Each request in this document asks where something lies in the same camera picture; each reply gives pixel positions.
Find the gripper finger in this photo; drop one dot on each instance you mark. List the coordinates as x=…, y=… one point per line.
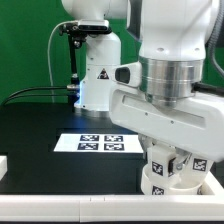
x=180, y=161
x=145, y=142

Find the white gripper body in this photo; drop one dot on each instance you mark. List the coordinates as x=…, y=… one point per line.
x=195, y=124

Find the white round stool seat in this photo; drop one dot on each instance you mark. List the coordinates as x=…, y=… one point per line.
x=149, y=187

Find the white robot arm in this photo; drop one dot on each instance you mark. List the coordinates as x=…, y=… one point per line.
x=164, y=98

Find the white sheet with tags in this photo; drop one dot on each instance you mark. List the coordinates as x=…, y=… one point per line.
x=98, y=143

